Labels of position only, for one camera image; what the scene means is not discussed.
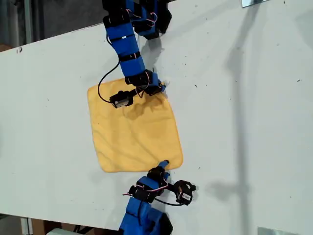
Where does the yellow square towel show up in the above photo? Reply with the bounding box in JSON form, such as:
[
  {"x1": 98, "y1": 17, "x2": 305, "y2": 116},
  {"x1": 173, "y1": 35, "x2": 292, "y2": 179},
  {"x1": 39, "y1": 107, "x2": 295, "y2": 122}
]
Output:
[{"x1": 87, "y1": 77, "x2": 184, "y2": 174}]

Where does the black camera cable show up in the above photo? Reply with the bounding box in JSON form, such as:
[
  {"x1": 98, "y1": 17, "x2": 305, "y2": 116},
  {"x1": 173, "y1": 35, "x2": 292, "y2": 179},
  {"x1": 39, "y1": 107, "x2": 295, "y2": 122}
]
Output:
[
  {"x1": 97, "y1": 62, "x2": 122, "y2": 103},
  {"x1": 153, "y1": 197, "x2": 186, "y2": 207}
]

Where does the grey metal post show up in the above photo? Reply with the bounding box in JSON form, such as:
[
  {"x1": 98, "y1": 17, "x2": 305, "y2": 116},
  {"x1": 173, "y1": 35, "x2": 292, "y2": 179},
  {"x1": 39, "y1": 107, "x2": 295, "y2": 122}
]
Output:
[{"x1": 23, "y1": 0, "x2": 34, "y2": 46}]

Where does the white plastic container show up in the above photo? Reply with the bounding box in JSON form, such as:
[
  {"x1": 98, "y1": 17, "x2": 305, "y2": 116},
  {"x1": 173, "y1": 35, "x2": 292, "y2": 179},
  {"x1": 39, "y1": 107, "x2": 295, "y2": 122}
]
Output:
[{"x1": 45, "y1": 227, "x2": 76, "y2": 235}]

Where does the black camera box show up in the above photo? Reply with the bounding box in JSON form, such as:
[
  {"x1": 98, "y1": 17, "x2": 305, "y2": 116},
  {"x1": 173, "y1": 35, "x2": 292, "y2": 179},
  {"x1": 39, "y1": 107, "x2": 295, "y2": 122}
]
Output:
[
  {"x1": 109, "y1": 90, "x2": 134, "y2": 109},
  {"x1": 174, "y1": 180, "x2": 197, "y2": 206}
]

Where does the white table leg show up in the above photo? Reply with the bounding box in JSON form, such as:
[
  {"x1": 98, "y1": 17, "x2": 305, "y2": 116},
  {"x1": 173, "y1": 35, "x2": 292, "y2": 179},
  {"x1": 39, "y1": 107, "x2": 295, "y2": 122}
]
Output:
[{"x1": 20, "y1": 216, "x2": 34, "y2": 235}]

